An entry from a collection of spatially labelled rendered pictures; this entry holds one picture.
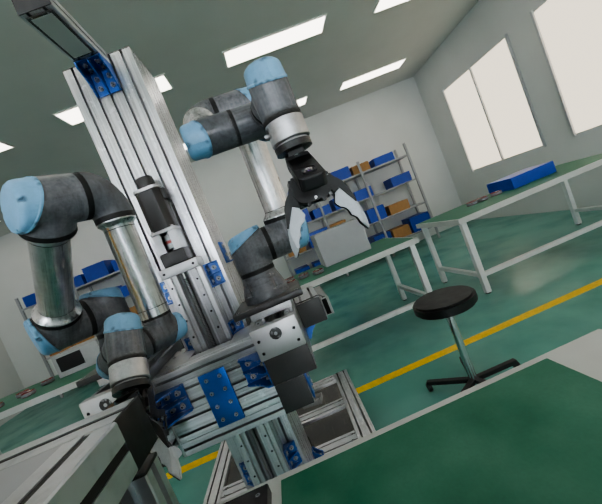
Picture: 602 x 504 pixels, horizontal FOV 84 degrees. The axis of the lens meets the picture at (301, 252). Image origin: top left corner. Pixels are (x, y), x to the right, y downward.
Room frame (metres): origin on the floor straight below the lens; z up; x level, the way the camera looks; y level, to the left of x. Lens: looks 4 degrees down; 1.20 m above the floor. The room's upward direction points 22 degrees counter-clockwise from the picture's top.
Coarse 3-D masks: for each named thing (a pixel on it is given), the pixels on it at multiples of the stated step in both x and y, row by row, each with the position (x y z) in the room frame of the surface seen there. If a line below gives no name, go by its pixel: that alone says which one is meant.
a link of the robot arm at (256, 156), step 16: (224, 96) 1.03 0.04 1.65; (240, 96) 1.03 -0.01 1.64; (256, 144) 1.06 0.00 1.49; (256, 160) 1.06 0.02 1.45; (256, 176) 1.07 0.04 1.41; (272, 176) 1.07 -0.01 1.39; (272, 192) 1.07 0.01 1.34; (272, 208) 1.08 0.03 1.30; (272, 224) 1.07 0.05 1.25; (304, 224) 1.08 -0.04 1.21; (272, 240) 1.06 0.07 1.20; (288, 240) 1.07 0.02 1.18; (304, 240) 1.09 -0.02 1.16
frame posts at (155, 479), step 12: (156, 456) 0.32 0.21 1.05; (144, 468) 0.30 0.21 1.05; (156, 468) 0.31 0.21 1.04; (132, 480) 0.29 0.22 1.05; (144, 480) 0.29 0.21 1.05; (156, 480) 0.30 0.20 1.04; (168, 480) 0.32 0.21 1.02; (132, 492) 0.29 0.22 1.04; (144, 492) 0.29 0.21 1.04; (156, 492) 0.29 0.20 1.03; (168, 492) 0.31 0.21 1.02
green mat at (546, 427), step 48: (528, 384) 0.63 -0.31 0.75; (576, 384) 0.58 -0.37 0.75; (432, 432) 0.61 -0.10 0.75; (480, 432) 0.56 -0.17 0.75; (528, 432) 0.52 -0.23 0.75; (576, 432) 0.49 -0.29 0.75; (288, 480) 0.64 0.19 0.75; (336, 480) 0.59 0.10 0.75; (384, 480) 0.54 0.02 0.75; (432, 480) 0.51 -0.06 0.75; (480, 480) 0.47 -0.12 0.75; (528, 480) 0.45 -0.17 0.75; (576, 480) 0.42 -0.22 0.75
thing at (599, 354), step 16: (592, 336) 0.70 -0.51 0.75; (560, 352) 0.69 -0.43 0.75; (576, 352) 0.67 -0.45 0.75; (592, 352) 0.65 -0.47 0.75; (512, 368) 0.70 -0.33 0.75; (576, 368) 0.62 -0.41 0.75; (592, 368) 0.61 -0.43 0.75; (480, 384) 0.69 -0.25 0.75; (448, 400) 0.68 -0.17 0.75; (416, 416) 0.67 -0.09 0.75; (384, 432) 0.66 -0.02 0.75; (304, 464) 0.67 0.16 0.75; (272, 480) 0.66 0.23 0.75; (272, 496) 0.61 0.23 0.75
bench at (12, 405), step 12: (84, 372) 2.99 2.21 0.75; (36, 384) 3.48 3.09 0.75; (48, 384) 3.15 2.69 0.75; (60, 384) 2.87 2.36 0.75; (72, 384) 2.74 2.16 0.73; (12, 396) 3.33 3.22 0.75; (36, 396) 2.76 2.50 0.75; (48, 396) 2.72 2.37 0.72; (0, 408) 2.90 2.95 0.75; (12, 408) 2.70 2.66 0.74; (24, 408) 2.71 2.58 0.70
